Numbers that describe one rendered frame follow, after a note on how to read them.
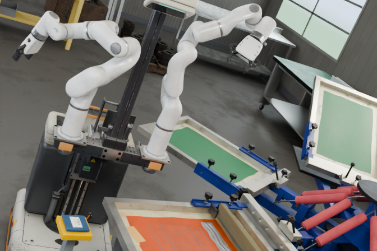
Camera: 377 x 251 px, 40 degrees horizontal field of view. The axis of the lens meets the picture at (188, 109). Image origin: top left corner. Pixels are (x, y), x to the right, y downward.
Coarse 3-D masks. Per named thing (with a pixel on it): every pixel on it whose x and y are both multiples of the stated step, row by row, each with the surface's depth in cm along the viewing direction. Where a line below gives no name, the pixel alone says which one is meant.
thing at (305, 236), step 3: (282, 231) 258; (300, 231) 265; (303, 231) 267; (303, 234) 264; (306, 234) 265; (303, 237) 261; (306, 237) 262; (309, 237) 263; (303, 240) 261; (306, 240) 263; (309, 240) 264; (306, 243) 264
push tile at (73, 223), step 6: (66, 216) 216; (72, 216) 218; (78, 216) 220; (84, 216) 221; (66, 222) 213; (72, 222) 214; (78, 222) 216; (84, 222) 217; (66, 228) 210; (72, 228) 211; (78, 228) 212; (84, 228) 214
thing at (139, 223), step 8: (128, 216) 236; (136, 216) 239; (136, 224) 233; (144, 224) 235; (168, 224) 242; (176, 224) 245; (184, 224) 247; (192, 224) 250; (200, 224) 253; (216, 224) 258; (144, 232) 230; (152, 240) 226; (224, 240) 248
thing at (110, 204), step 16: (112, 208) 231; (128, 208) 242; (144, 208) 246; (160, 208) 250; (176, 208) 254; (192, 208) 259; (208, 208) 264; (112, 224) 225; (128, 240) 214; (256, 240) 256
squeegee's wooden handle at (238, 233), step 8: (224, 208) 254; (224, 216) 253; (232, 216) 250; (224, 224) 252; (232, 224) 247; (240, 224) 246; (232, 232) 246; (240, 232) 241; (240, 240) 240; (248, 240) 236; (248, 248) 235; (256, 248) 231
